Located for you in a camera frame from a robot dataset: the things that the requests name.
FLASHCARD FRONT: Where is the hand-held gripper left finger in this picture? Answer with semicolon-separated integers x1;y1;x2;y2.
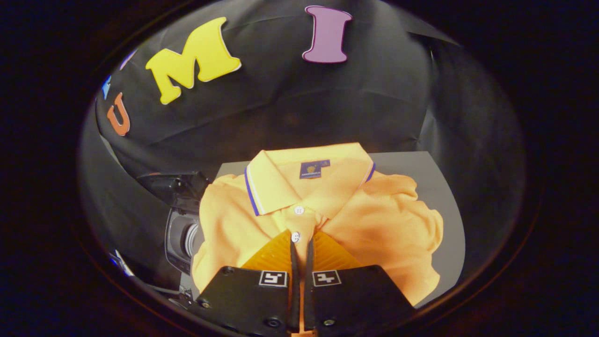
190;229;300;335

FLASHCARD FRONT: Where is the grey washing machine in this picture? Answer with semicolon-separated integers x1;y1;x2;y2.
164;208;204;300

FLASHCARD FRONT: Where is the beige cabinet with dark top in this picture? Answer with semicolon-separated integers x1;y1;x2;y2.
215;151;466;309

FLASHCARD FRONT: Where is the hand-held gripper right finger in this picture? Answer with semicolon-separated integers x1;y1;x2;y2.
304;231;416;335

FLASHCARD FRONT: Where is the orange polo shirt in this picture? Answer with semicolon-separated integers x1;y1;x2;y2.
192;143;444;307

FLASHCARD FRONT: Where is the black backdrop cloth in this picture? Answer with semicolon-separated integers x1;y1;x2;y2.
79;0;525;291

